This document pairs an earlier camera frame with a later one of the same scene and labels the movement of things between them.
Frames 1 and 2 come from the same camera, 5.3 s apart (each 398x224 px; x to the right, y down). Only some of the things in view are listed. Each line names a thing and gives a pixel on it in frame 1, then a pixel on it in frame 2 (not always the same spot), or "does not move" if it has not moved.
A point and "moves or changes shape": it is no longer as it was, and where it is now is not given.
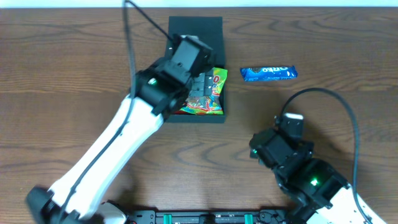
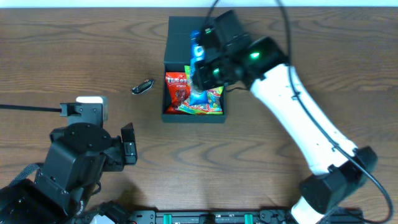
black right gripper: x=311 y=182 → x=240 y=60
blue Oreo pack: x=268 y=73 moves or changes shape
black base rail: x=267 y=216 does not move
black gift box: x=209 y=30 does not move
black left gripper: x=201 y=86 → x=128 y=148
